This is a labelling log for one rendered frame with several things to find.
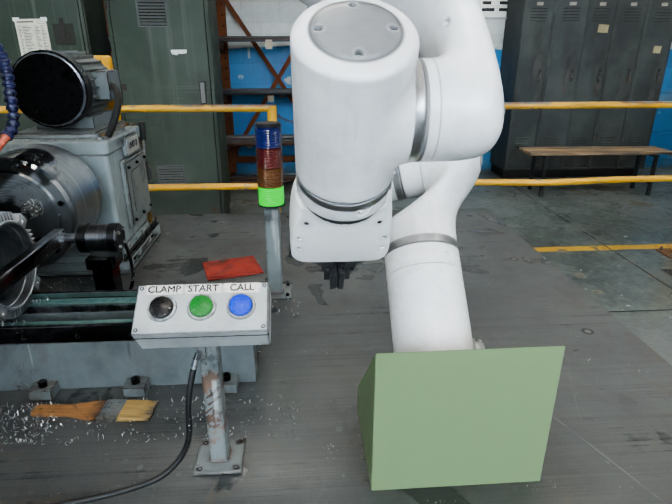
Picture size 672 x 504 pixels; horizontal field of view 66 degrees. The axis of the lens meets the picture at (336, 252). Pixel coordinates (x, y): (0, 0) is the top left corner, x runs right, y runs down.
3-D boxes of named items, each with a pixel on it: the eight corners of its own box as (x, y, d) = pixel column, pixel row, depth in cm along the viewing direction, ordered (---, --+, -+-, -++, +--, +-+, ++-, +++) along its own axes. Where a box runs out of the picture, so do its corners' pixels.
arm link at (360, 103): (397, 127, 47) (294, 129, 46) (424, -13, 35) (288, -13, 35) (410, 202, 42) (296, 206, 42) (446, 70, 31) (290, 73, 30)
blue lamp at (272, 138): (254, 149, 114) (253, 128, 112) (256, 144, 119) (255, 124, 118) (281, 149, 114) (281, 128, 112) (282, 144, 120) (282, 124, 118)
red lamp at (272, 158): (255, 169, 115) (254, 149, 114) (257, 163, 121) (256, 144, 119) (282, 169, 116) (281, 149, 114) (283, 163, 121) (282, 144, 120)
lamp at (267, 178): (256, 189, 117) (255, 169, 115) (258, 182, 123) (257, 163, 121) (283, 188, 117) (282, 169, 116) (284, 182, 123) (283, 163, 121)
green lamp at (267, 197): (257, 208, 119) (256, 189, 117) (259, 201, 124) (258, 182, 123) (284, 207, 119) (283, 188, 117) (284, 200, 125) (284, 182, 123)
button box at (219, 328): (140, 349, 68) (128, 334, 64) (148, 301, 72) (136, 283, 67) (271, 345, 69) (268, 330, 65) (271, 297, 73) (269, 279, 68)
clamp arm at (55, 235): (53, 242, 107) (-17, 298, 83) (51, 228, 106) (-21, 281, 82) (71, 241, 107) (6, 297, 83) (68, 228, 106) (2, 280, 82)
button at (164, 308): (150, 322, 66) (146, 317, 65) (153, 301, 68) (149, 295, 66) (174, 322, 66) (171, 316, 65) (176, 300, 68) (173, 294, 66)
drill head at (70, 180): (-58, 288, 106) (-95, 167, 97) (37, 224, 144) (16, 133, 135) (68, 285, 107) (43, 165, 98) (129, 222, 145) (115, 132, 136)
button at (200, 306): (190, 321, 66) (187, 315, 65) (192, 300, 68) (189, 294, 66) (214, 320, 67) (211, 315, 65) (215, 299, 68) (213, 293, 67)
